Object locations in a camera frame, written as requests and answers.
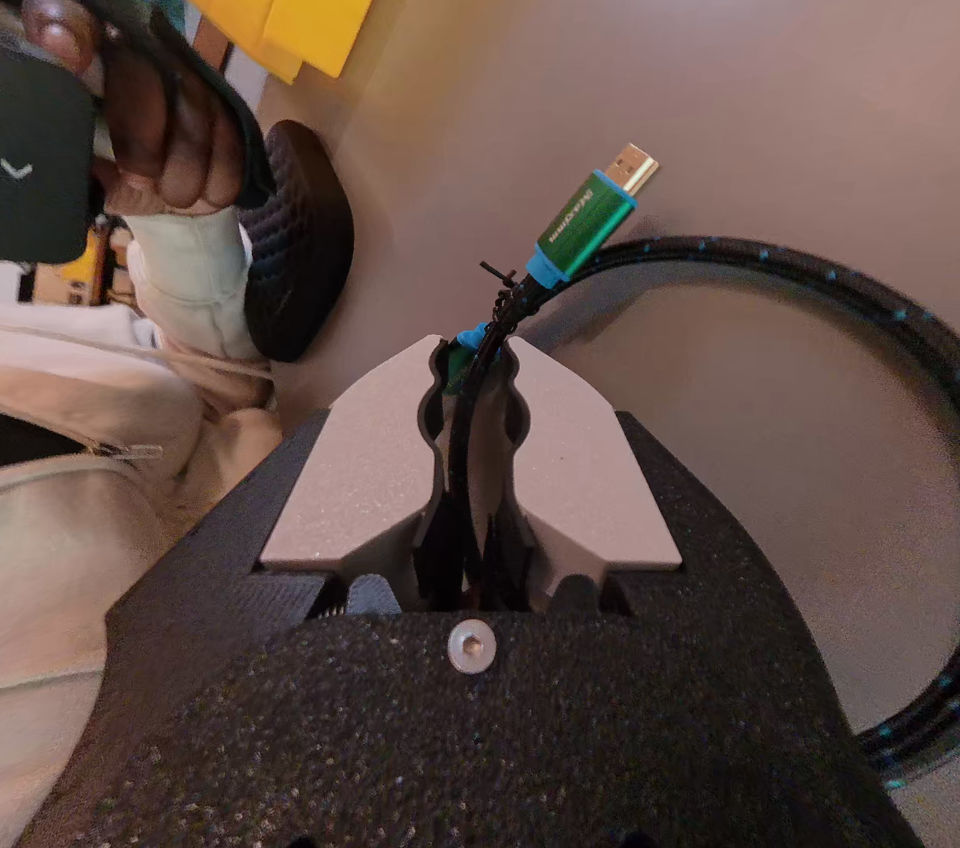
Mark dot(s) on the grey desk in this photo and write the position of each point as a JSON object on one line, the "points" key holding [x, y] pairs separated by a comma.
{"points": [[712, 75]]}

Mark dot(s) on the person's left forearm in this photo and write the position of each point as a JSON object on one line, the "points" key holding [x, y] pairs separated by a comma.
{"points": [[187, 278]]}

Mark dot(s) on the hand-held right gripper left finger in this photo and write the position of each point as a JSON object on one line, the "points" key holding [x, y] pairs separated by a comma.
{"points": [[360, 473]]}

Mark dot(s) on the black mesh cushion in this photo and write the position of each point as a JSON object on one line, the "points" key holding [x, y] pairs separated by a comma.
{"points": [[300, 248]]}

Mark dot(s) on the person's cream hoodie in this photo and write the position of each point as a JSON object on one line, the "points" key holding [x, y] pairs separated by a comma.
{"points": [[75, 525]]}

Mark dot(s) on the person's left hand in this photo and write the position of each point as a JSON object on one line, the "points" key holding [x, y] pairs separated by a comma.
{"points": [[172, 143]]}

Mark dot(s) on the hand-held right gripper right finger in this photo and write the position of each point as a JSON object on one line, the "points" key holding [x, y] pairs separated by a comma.
{"points": [[592, 480]]}

